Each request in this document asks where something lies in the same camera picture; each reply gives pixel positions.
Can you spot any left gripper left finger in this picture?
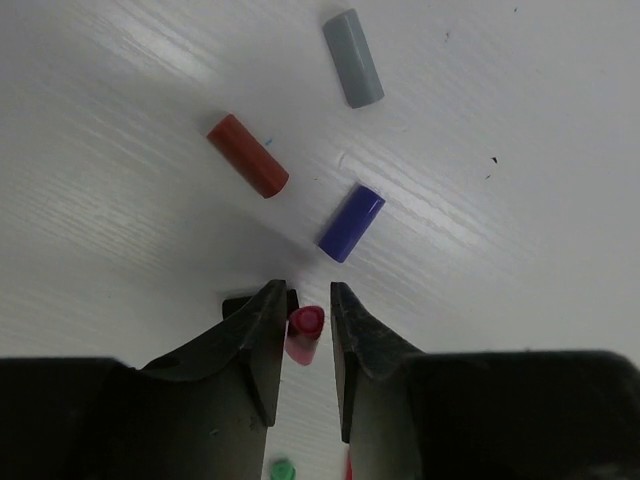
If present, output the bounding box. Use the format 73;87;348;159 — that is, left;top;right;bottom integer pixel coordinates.
1;280;288;479

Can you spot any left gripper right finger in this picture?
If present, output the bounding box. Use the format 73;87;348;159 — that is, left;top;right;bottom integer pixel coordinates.
330;282;639;479

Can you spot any green white pen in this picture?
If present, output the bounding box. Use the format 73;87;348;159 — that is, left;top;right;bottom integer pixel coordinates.
269;458;296;480

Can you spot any pink pen cap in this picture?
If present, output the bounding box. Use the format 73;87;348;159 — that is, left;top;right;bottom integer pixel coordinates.
285;305;325;366

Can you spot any purple pen cap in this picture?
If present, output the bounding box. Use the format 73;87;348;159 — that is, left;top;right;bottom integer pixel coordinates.
317;184;386;263

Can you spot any dark red pen cap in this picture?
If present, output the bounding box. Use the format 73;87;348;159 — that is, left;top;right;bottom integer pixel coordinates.
206;114;289;199

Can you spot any grey pen cap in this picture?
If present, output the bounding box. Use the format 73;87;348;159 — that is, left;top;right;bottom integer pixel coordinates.
322;9;385;109

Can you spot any red capped pen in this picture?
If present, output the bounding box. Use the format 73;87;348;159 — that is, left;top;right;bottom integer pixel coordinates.
344;451;353;480

